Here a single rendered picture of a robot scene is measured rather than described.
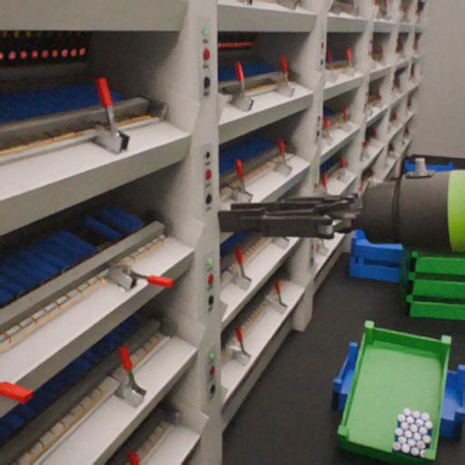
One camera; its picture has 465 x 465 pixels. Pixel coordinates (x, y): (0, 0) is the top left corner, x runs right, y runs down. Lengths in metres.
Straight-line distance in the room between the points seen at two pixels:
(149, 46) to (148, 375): 0.52
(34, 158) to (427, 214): 0.44
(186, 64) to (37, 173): 0.33
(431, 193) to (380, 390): 0.84
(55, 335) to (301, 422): 0.83
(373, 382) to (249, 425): 0.32
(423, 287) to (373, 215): 1.23
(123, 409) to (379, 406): 0.70
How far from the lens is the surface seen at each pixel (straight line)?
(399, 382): 1.41
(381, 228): 0.64
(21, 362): 0.66
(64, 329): 0.70
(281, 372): 1.56
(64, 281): 0.73
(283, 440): 1.35
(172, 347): 1.00
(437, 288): 1.87
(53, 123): 0.71
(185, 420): 1.12
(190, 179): 0.89
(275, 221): 0.66
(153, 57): 0.89
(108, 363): 0.90
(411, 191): 0.63
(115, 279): 0.78
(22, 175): 0.62
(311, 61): 1.52
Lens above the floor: 0.88
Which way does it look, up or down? 20 degrees down
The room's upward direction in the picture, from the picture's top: straight up
